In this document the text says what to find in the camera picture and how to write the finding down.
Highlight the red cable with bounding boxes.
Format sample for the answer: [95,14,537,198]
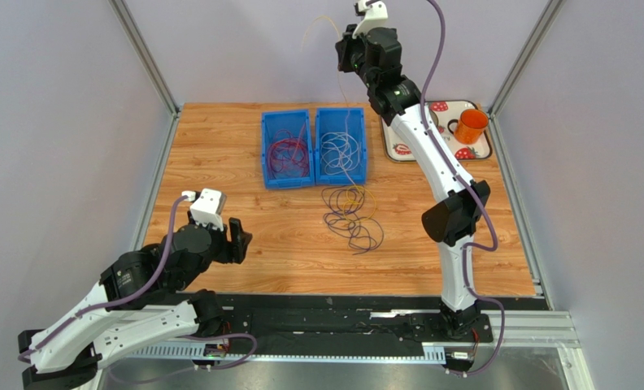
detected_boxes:
[266,128,311,179]

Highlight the orange cable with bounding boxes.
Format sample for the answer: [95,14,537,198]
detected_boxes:
[268,119,311,179]

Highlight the white cable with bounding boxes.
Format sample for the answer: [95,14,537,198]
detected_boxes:
[320,131,365,176]

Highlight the yellow cable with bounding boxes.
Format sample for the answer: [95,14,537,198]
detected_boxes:
[300,15,378,220]

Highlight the dark blue cable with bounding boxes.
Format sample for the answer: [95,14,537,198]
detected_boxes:
[321,186,385,255]

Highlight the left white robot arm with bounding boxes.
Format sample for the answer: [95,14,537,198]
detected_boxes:
[18,218,253,389]

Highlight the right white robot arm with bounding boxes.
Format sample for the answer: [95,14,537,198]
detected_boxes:
[335,24,490,338]

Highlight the strawberry print tray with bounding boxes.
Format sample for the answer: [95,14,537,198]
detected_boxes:
[380,100,493,163]

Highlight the left blue plastic bin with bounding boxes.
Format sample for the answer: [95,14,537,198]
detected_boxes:
[261,110,315,190]

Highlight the blue plastic bin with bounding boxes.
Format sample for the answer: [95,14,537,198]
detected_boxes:
[261,110,315,190]
[314,107,368,186]

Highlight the right blue plastic bin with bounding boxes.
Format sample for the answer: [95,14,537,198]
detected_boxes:
[314,107,368,186]

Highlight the orange mug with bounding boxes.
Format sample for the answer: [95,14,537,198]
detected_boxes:
[447,109,489,145]

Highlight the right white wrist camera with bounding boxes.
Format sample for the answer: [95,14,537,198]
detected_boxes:
[352,0,389,39]

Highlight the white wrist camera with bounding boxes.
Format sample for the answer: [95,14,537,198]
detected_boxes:
[352,0,389,39]
[181,188,227,232]

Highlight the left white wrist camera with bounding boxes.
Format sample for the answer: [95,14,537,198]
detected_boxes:
[181,188,227,232]

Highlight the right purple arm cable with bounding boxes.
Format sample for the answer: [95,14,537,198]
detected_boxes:
[368,0,507,377]

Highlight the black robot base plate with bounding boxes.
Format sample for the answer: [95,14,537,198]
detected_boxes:
[215,293,498,348]

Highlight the right aluminium frame post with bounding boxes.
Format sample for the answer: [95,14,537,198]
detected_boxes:
[489,0,566,118]

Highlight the aluminium frame post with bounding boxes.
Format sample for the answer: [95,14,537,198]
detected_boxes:
[108,0,181,117]
[489,0,566,118]

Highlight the left aluminium frame post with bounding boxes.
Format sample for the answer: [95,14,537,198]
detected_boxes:
[108,0,181,117]

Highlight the slotted cable duct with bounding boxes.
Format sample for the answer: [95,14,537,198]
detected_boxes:
[129,340,446,365]

